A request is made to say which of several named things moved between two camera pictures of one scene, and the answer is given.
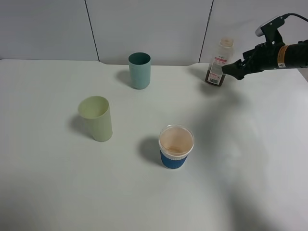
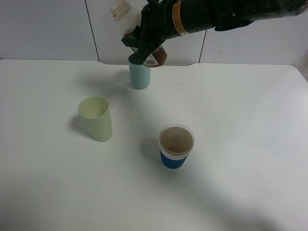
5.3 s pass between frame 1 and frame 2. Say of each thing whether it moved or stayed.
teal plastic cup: stayed
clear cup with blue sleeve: stayed
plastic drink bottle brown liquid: moved
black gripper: moved
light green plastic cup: stayed
